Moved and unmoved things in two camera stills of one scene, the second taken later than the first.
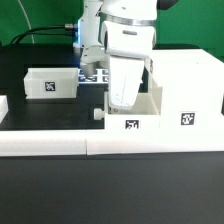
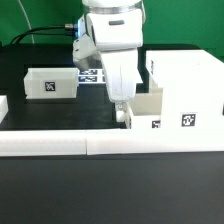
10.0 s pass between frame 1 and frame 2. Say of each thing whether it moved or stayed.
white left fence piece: stayed
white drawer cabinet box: stayed
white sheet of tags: stayed
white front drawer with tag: moved
